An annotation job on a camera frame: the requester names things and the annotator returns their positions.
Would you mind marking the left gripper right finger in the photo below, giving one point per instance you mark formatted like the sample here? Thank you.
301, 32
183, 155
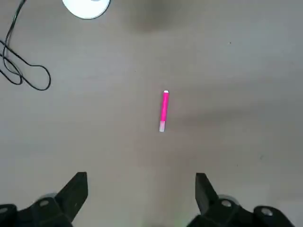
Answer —
208, 203

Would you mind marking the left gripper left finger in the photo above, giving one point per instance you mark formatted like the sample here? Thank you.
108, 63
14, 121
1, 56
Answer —
66, 203

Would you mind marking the pink highlighter pen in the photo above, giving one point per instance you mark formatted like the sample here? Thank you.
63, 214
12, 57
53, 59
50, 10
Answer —
164, 108

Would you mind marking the white desk lamp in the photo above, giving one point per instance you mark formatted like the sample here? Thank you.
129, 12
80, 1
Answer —
85, 8

